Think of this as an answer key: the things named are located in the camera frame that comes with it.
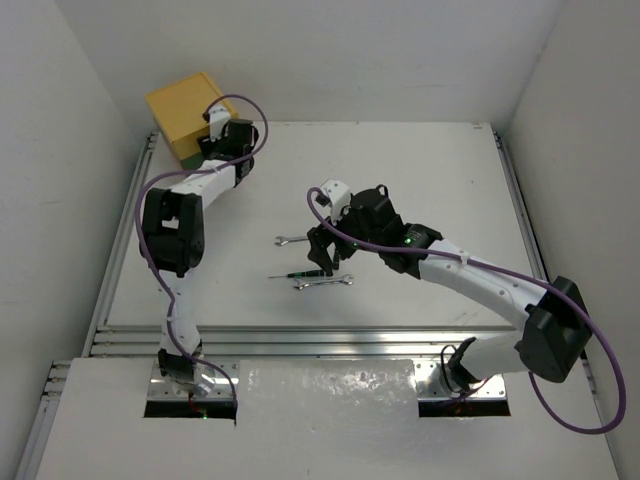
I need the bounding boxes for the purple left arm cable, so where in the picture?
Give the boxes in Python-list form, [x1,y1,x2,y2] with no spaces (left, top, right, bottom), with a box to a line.
[135,94,271,401]

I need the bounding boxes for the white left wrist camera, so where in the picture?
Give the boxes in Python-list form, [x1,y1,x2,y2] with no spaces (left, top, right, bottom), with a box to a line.
[203,103,232,142]

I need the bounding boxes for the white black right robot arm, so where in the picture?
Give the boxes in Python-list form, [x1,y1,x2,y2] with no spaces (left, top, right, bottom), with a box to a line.
[307,180,592,395]

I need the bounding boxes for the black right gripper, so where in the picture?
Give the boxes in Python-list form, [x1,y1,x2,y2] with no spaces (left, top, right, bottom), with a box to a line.
[308,200,383,270]

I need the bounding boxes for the yellow drawer cabinet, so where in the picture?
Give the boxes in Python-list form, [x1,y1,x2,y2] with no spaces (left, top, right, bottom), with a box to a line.
[145,72,223,163]

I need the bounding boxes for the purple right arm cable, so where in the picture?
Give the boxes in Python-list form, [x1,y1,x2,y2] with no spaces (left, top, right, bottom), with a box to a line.
[305,186,628,434]

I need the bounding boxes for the white front cover panel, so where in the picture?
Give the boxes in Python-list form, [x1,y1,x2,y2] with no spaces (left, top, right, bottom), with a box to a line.
[38,358,616,479]

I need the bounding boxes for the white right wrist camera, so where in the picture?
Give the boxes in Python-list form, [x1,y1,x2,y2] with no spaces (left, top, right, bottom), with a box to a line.
[316,179,352,223]

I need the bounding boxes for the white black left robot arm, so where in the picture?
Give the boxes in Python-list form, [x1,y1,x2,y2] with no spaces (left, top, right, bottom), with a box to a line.
[136,119,259,392]

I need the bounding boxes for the green drawer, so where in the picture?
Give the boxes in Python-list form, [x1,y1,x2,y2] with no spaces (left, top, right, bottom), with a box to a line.
[180,153,206,170]

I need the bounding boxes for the silver open-end wrench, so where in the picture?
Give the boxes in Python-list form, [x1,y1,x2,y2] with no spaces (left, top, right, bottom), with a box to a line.
[274,235,309,247]
[293,274,354,290]

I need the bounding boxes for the aluminium front frame rails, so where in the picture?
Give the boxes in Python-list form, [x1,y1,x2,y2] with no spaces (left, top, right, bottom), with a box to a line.
[18,123,538,479]

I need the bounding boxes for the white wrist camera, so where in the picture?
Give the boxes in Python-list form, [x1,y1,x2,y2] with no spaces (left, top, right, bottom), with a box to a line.
[203,103,232,142]
[316,179,352,223]

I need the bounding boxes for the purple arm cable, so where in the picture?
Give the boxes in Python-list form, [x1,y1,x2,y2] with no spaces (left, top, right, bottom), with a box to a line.
[135,94,271,401]
[305,186,628,434]

